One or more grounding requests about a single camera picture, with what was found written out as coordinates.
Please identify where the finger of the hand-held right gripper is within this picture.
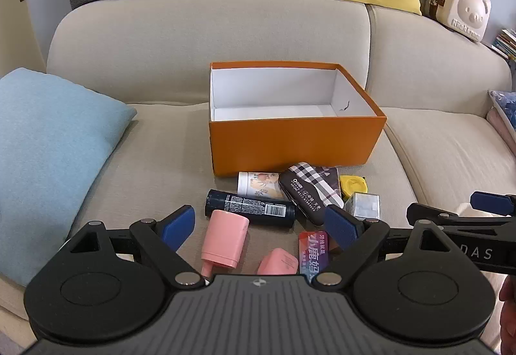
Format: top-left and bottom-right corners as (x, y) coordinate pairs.
(406, 202), (506, 229)
(470, 191), (516, 215)

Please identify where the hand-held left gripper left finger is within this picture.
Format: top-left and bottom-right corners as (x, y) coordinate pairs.
(58, 205), (206, 289)

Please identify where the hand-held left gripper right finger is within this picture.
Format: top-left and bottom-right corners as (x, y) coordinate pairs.
(314, 205), (457, 287)

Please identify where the clear plastic cube box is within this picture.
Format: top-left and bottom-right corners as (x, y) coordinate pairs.
(344, 191), (381, 221)

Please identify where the red blue toothpaste box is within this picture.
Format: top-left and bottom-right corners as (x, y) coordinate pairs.
(298, 230), (343, 285)

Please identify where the yellow tape measure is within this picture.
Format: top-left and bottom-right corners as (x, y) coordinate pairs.
(339, 175), (368, 196)

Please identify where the large pink bottle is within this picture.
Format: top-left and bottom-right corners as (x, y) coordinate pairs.
(201, 210), (251, 279)

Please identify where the dark patterned card box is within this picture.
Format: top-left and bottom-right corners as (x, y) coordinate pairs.
(318, 165), (342, 198)

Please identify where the plaid zip case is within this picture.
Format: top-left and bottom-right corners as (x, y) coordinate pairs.
(278, 162), (345, 226)

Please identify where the small pink bottle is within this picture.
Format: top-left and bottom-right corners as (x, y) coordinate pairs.
(257, 247), (300, 276)

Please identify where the dark blue spray can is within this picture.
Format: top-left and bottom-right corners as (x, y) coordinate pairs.
(204, 189), (297, 229)

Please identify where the white hand cream tube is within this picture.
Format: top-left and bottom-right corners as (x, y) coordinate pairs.
(237, 172), (291, 202)

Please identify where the orange cardboard box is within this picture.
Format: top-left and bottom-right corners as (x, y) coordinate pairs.
(208, 62), (388, 177)

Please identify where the person's right hand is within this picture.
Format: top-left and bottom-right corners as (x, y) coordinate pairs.
(499, 276), (516, 353)

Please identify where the blue floral cushion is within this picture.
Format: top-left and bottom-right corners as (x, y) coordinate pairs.
(486, 90), (516, 157)

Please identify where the light blue pillow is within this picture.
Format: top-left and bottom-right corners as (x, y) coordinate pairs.
(0, 68), (138, 287)

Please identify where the stack of books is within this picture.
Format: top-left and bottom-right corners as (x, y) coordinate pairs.
(491, 28), (516, 61)

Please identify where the cream bear suitcase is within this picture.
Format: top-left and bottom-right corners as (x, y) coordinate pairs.
(421, 0), (492, 43)

